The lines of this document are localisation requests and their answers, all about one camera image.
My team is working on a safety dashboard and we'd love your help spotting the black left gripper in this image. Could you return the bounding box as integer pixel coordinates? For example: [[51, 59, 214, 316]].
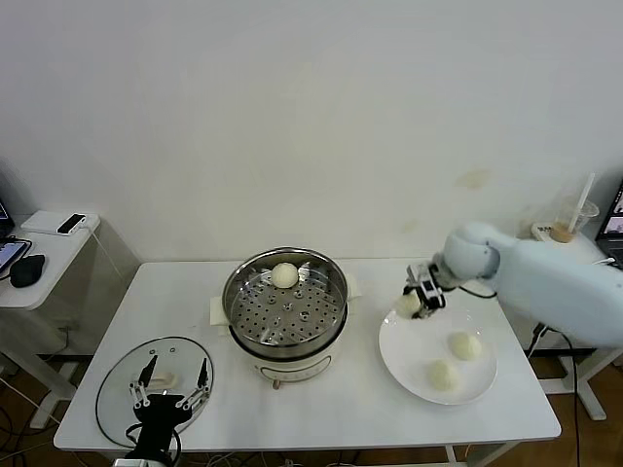
[[128, 354, 212, 457]]

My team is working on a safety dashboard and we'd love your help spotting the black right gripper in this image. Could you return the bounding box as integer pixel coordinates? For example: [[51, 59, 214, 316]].
[[401, 261, 458, 321]]

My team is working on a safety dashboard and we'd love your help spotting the glass lid with cream handle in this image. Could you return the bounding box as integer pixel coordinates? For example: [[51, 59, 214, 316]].
[[95, 336, 216, 448]]

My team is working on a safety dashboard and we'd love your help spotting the white steamed baozi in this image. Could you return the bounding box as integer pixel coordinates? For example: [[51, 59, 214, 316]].
[[394, 293, 423, 320], [270, 262, 299, 289], [426, 358, 461, 392], [447, 331, 483, 362]]

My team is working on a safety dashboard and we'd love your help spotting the stainless steel steamer basket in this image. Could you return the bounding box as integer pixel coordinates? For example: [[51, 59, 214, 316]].
[[207, 248, 365, 359]]

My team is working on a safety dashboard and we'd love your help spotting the white round plate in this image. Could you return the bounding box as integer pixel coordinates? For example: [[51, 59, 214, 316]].
[[378, 300, 499, 407]]

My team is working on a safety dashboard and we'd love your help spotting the white electric cooking pot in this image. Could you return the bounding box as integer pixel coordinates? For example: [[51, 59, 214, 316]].
[[227, 310, 345, 392]]

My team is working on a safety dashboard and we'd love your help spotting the clear plastic drink cup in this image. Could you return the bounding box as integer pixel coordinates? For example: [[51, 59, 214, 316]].
[[548, 197, 600, 244]]

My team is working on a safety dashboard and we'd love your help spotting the white side table with mouse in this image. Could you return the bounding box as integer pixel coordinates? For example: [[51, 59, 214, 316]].
[[0, 210, 106, 430]]

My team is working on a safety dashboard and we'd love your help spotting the black computer mouse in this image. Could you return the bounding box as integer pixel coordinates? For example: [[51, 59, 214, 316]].
[[10, 253, 47, 288]]

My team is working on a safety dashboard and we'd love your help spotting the smartphone with white case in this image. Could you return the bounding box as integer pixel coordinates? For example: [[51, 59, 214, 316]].
[[56, 212, 88, 235]]

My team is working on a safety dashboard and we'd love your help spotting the smartphone with lit screen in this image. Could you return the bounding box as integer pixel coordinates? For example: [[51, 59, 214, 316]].
[[0, 241, 29, 273]]

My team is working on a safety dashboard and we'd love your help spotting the laptop beside drink cup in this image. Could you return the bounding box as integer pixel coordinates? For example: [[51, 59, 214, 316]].
[[594, 177, 623, 271]]

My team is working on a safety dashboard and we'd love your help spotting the laptop beside black mouse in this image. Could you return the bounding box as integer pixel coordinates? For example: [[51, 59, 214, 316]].
[[0, 198, 16, 237]]

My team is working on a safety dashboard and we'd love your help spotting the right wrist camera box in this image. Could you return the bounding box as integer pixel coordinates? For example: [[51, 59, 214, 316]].
[[419, 279, 448, 310]]

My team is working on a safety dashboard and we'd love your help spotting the black cable with white plug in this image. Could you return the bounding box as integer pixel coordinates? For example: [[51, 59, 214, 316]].
[[525, 259, 617, 467]]

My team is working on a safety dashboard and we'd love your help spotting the thin white charging cable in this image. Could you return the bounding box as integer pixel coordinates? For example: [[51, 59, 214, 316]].
[[83, 221, 123, 288]]

